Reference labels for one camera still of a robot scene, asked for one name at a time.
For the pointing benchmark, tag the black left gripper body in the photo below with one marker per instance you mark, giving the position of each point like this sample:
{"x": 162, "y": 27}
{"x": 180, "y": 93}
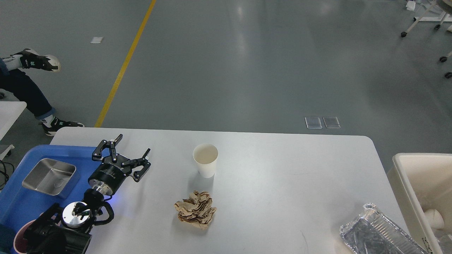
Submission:
{"x": 109, "y": 175}

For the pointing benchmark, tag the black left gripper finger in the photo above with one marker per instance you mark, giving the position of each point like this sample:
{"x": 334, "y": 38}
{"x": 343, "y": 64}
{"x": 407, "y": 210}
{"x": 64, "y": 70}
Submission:
{"x": 113, "y": 157}
{"x": 137, "y": 168}

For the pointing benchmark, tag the stainless steel rectangular tray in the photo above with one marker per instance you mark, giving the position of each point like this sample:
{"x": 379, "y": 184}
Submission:
{"x": 52, "y": 177}

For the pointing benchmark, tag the pink ribbed mug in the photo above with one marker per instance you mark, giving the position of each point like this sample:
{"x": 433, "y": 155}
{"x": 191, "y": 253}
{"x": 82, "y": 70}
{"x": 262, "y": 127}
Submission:
{"x": 20, "y": 243}

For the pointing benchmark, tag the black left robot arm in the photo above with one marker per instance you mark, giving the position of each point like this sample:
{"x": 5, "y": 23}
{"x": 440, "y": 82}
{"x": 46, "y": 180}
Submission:
{"x": 66, "y": 230}

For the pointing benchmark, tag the crumpled brown paper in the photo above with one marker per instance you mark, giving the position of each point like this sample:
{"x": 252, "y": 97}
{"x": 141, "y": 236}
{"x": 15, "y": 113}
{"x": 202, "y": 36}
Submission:
{"x": 196, "y": 210}

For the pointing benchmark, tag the white paper cup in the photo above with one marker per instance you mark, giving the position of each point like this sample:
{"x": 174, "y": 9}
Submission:
{"x": 206, "y": 156}

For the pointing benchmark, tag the blue plastic tray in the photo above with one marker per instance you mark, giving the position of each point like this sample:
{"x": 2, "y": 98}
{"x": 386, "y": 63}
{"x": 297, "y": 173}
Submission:
{"x": 20, "y": 205}

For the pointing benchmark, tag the white side table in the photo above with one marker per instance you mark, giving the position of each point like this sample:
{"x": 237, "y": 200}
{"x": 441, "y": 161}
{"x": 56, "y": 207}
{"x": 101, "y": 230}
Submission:
{"x": 9, "y": 113}

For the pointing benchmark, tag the person in black sweater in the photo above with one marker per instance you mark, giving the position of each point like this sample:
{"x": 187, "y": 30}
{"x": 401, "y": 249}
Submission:
{"x": 15, "y": 81}

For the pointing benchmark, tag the left floor socket cover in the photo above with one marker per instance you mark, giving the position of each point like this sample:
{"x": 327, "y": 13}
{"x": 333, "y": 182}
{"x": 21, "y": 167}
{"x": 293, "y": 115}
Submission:
{"x": 313, "y": 122}

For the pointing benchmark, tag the floor socket cover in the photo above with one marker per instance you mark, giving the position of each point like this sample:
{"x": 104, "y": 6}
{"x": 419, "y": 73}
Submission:
{"x": 313, "y": 122}
{"x": 331, "y": 122}

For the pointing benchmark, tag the right floor socket cover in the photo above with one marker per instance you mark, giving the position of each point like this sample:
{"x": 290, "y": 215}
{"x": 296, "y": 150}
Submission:
{"x": 331, "y": 122}

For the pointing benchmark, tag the aluminium foil tray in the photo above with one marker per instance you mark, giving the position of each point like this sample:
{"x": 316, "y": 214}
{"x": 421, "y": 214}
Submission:
{"x": 373, "y": 232}

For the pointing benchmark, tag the white plastic bin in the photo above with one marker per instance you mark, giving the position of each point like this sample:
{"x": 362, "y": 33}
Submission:
{"x": 422, "y": 181}

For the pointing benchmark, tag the white cup inside bin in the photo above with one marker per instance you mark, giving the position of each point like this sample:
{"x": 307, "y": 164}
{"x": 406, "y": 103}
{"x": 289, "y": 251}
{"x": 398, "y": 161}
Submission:
{"x": 434, "y": 219}

